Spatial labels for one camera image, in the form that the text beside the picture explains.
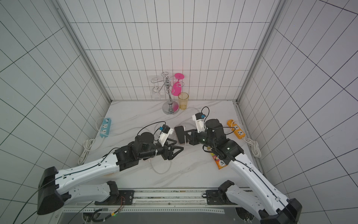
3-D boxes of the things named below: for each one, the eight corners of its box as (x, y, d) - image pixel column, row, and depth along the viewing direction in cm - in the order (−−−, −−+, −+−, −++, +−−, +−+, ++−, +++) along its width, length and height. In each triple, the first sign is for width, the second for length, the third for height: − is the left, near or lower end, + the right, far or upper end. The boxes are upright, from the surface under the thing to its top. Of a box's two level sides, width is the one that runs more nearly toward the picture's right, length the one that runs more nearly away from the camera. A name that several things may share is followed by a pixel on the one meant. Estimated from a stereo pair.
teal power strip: (100, 138, 99) (99, 135, 96) (103, 120, 109) (102, 118, 106) (110, 136, 100) (108, 134, 97) (112, 119, 110) (110, 117, 107)
